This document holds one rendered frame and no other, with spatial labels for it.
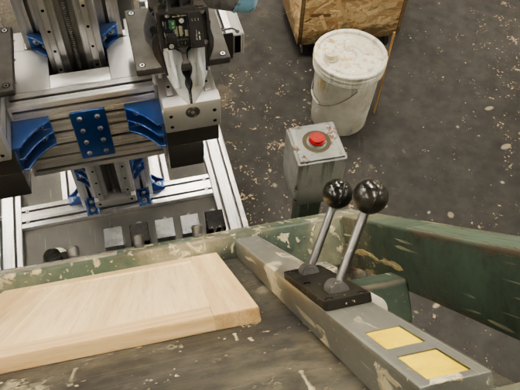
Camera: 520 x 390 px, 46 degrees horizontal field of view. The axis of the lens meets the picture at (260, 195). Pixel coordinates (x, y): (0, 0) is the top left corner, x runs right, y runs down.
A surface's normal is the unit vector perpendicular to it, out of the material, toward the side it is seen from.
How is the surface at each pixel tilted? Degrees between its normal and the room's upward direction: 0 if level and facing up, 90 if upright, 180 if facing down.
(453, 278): 90
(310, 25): 90
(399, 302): 38
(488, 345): 0
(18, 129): 0
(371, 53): 0
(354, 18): 90
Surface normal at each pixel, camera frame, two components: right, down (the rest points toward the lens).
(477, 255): -0.98, 0.16
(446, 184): 0.04, -0.58
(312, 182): 0.22, 0.80
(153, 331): 0.16, 0.03
